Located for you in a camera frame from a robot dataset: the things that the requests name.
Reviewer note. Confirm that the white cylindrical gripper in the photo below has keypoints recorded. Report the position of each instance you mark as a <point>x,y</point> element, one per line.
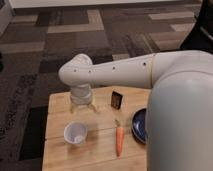
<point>81,95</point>

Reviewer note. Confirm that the dark brown eraser block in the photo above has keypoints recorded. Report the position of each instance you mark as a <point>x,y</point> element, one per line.
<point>116,100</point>

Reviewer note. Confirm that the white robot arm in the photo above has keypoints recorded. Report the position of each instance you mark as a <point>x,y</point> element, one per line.
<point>179,113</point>

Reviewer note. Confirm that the orange carrot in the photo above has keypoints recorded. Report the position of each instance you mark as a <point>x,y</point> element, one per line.
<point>119,138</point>

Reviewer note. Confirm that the dark blue bowl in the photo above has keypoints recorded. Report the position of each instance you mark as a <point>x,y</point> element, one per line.
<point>138,125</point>

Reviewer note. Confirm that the black chair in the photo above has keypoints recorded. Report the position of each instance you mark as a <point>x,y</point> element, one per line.
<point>201,35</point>

